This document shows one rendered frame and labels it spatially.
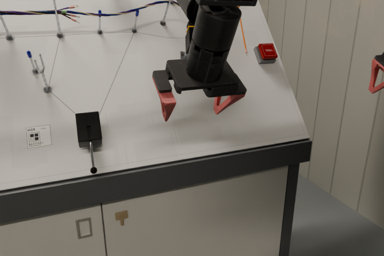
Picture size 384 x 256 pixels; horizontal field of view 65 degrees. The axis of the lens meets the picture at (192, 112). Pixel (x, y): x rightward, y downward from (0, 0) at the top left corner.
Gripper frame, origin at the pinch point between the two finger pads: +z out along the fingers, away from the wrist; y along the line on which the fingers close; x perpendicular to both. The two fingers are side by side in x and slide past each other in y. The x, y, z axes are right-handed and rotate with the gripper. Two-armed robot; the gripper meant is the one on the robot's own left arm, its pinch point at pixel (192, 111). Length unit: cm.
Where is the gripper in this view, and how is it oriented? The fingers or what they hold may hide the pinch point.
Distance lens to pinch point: 53.2
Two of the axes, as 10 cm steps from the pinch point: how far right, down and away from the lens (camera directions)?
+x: 3.4, 7.1, -6.1
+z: -1.9, 6.9, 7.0
